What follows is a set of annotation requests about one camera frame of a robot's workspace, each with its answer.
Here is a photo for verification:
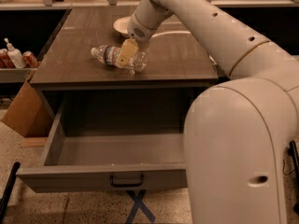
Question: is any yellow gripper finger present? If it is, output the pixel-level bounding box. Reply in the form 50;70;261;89
116;38;138;68

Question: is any brown cardboard box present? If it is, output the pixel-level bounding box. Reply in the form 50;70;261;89
1;70;53;137

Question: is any white paper bowl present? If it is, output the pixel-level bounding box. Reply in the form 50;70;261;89
113;17;130;38

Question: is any red soda can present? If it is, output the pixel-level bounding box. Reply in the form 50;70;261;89
23;51;39;68

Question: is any red snack can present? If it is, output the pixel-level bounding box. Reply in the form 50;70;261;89
0;49;15;68

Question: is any black pole at left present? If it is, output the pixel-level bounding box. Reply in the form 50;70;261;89
0;161;21;224

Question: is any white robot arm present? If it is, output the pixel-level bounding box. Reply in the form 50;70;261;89
128;0;299;224

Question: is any clear plastic water bottle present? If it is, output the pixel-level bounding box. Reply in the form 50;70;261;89
91;45;148;74

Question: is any black stand at right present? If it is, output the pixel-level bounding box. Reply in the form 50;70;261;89
288;140;299;215

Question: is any black drawer handle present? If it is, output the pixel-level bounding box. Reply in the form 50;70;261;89
109;175;144;188

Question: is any open grey top drawer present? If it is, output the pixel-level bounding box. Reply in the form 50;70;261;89
18;95;187;192

